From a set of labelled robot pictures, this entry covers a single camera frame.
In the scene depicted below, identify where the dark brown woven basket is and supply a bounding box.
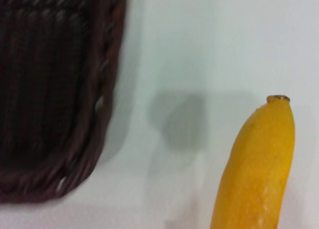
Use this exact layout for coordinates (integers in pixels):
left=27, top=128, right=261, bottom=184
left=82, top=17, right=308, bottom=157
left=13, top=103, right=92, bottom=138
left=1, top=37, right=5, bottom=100
left=0, top=0, right=128, bottom=204

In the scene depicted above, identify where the yellow banana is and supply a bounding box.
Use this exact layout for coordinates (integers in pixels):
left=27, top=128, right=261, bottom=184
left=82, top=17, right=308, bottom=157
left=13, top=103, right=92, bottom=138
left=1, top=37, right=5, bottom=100
left=209, top=94, right=296, bottom=229

